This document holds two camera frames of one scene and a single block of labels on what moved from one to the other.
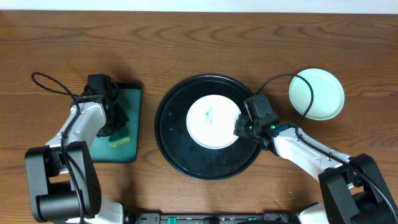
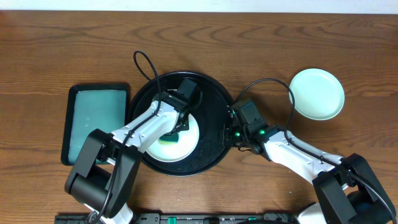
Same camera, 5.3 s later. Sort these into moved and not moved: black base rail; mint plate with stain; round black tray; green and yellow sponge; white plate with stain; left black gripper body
Moved: round black tray; white plate with stain; left black gripper body; green and yellow sponge
Not moved: mint plate with stain; black base rail
